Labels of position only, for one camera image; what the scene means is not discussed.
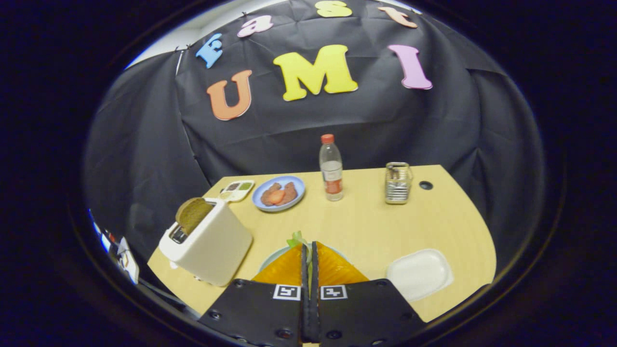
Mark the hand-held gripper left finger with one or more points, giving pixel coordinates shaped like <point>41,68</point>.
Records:
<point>260,308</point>

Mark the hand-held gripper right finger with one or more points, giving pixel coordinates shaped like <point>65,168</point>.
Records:
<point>361,308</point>

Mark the green lettuce leaf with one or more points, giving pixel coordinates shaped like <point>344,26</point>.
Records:
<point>295,239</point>

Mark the brown bread slice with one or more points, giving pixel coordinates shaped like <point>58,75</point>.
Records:
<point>193,214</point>

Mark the pale green round plate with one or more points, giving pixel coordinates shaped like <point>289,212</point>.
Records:
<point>271,258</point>

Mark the white square dish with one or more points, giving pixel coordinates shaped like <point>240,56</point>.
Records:
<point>419,274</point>

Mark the cream white toaster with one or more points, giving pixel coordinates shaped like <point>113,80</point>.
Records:
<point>212,250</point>

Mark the brown meat patty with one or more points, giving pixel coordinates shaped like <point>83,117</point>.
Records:
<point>290,193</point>
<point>268,193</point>

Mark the white divided sauce tray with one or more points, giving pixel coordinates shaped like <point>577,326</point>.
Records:
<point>236,190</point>

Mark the blue round plate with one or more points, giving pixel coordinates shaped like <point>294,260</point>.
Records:
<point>296,185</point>

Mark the clear bottle with red cap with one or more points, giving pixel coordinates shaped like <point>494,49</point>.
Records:
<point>331,168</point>

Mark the white clutter pile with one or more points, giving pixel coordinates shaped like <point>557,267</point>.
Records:
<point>126,258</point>

